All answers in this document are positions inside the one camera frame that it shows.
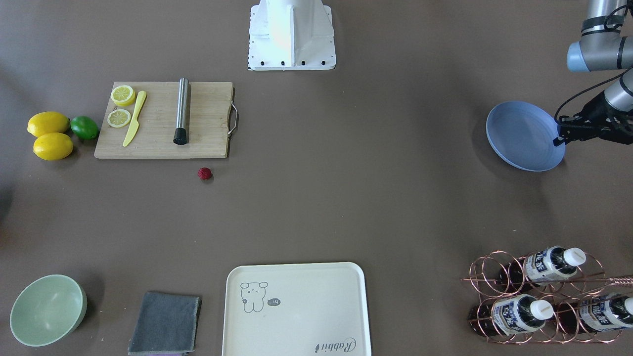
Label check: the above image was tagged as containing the blue plate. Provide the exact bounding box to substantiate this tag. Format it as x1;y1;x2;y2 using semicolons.
486;101;566;172

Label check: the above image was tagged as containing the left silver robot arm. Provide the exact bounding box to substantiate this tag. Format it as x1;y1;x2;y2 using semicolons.
552;0;633;146

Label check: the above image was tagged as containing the dark drink bottle back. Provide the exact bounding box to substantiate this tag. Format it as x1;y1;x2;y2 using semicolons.
555;293;633;334

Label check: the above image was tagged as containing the dark drink bottle middle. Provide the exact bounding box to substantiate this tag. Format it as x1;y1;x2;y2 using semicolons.
495;246;587;293

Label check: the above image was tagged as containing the wooden cutting board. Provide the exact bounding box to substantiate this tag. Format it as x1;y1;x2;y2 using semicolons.
94;82;235;159

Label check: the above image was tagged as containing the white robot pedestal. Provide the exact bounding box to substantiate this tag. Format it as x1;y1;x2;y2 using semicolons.
247;0;337;71

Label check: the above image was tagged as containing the cream plastic tray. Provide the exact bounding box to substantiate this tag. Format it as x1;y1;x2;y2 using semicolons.
222;262;372;356

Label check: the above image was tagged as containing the dark drink bottle front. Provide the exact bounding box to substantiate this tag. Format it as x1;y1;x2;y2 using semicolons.
467;294;554;338

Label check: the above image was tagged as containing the yellow lemon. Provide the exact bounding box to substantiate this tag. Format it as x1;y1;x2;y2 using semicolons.
27;111;70;137
33;133;73;161

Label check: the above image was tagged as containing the copper wire bottle rack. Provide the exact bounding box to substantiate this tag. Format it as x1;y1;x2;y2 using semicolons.
462;250;632;345

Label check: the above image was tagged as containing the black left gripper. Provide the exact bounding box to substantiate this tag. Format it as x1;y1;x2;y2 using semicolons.
552;92;633;147

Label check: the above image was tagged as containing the green bowl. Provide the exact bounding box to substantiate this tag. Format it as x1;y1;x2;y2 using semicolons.
10;274;88;347

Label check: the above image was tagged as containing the yellow plastic knife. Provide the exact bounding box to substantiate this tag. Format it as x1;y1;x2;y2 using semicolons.
122;90;147;147

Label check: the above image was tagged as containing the steel muddler black tip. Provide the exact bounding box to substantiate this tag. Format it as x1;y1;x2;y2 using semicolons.
173;77;190;145

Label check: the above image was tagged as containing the dark drink bottle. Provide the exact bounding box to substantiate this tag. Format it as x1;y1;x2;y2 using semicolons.
555;293;633;334
467;294;554;338
495;246;587;293

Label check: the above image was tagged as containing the red strawberry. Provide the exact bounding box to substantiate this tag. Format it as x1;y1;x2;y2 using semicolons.
197;167;213;180

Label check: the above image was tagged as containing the grey folded cloth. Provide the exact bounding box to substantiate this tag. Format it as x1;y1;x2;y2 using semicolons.
128;291;201;356

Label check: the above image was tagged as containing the lemon slice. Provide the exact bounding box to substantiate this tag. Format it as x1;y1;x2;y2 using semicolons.
110;84;136;107
106;109;132;128

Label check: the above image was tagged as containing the green lime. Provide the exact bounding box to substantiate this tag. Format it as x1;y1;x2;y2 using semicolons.
69;116;99;140

